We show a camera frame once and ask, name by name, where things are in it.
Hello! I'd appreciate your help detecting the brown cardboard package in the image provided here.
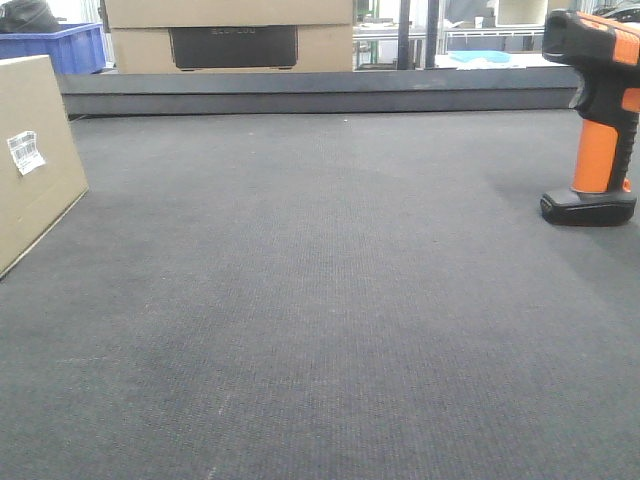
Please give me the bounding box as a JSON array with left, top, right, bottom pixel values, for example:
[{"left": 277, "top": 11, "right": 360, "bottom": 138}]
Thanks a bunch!
[{"left": 1, "top": 55, "right": 89, "bottom": 275}]

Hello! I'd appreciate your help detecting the orange black barcode scanner gun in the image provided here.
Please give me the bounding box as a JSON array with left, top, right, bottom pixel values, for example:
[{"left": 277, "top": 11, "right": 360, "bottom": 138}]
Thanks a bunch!
[{"left": 540, "top": 9, "right": 639, "bottom": 226}]

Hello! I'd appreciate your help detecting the large cardboard box with black print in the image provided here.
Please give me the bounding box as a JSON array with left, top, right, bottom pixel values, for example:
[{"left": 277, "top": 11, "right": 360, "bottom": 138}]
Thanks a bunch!
[{"left": 105, "top": 1, "right": 353, "bottom": 74}]

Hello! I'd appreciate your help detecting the black vertical pole left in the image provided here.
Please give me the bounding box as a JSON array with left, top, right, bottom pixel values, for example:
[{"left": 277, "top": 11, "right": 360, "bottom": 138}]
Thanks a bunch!
[{"left": 397, "top": 0, "right": 411, "bottom": 71}]

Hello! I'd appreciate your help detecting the black vertical pole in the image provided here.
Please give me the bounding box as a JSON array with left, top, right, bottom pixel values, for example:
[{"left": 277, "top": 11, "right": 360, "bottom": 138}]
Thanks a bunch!
[
  {"left": 397, "top": 0, "right": 411, "bottom": 71},
  {"left": 425, "top": 0, "right": 440, "bottom": 69}
]

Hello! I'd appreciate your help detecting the blue tray on table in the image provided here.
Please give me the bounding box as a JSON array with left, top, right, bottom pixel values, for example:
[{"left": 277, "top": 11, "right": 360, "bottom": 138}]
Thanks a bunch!
[{"left": 448, "top": 50, "right": 512, "bottom": 64}]

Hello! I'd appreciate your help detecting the black vertical pole right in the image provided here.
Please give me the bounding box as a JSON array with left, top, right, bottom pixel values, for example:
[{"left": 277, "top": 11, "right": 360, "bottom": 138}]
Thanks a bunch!
[{"left": 425, "top": 0, "right": 440, "bottom": 69}]

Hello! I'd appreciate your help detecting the white barcode label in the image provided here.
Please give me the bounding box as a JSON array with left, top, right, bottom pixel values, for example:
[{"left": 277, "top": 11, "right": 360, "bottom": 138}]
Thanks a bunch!
[{"left": 6, "top": 131, "right": 46, "bottom": 176}]

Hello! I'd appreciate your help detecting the blue plastic crate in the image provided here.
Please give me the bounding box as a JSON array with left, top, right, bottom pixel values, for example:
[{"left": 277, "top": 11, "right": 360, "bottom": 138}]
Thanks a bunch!
[{"left": 1, "top": 23, "right": 107, "bottom": 75}]

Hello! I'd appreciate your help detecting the black bag in crate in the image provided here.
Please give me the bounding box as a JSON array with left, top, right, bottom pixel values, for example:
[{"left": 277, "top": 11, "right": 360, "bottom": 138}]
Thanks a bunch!
[{"left": 1, "top": 0, "right": 60, "bottom": 34}]

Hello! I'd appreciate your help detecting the dark raised table edge rail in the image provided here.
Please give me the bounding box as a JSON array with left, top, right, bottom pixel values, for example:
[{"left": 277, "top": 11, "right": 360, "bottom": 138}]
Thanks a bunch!
[{"left": 57, "top": 66, "right": 579, "bottom": 116}]

